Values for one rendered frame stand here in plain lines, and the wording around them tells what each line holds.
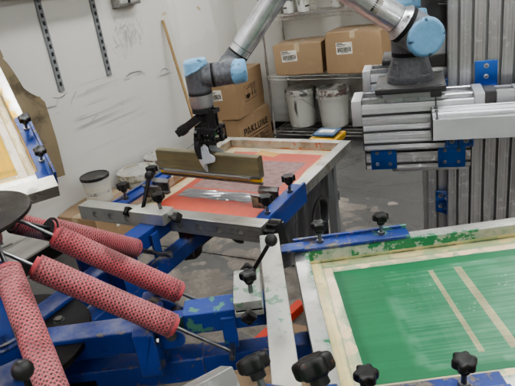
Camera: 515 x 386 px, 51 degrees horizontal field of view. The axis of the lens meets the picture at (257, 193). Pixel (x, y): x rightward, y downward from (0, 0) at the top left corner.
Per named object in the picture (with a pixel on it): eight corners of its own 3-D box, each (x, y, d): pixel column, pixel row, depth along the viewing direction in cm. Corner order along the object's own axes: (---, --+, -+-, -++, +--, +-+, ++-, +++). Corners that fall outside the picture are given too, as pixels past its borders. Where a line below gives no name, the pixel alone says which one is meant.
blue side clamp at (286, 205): (293, 200, 184) (291, 181, 181) (307, 201, 181) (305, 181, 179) (251, 241, 160) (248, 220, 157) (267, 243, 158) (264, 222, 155)
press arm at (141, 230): (155, 229, 165) (152, 214, 163) (171, 231, 162) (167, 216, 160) (116, 257, 151) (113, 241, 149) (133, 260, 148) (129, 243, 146)
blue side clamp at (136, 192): (163, 188, 210) (159, 171, 208) (174, 189, 208) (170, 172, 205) (111, 222, 187) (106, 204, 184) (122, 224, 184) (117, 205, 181)
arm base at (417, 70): (432, 73, 189) (432, 44, 185) (434, 83, 175) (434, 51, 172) (388, 76, 193) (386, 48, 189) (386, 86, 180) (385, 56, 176)
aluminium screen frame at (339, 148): (228, 144, 247) (227, 136, 246) (351, 148, 219) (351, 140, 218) (112, 220, 185) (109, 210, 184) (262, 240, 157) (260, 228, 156)
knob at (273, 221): (269, 236, 153) (265, 212, 150) (287, 238, 150) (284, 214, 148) (257, 249, 147) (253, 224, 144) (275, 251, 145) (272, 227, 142)
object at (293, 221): (313, 229, 231) (306, 157, 218) (332, 230, 227) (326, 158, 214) (264, 286, 194) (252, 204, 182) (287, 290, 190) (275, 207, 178)
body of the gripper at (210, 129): (215, 148, 172) (209, 110, 167) (193, 147, 176) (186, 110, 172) (227, 139, 178) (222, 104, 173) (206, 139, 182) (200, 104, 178)
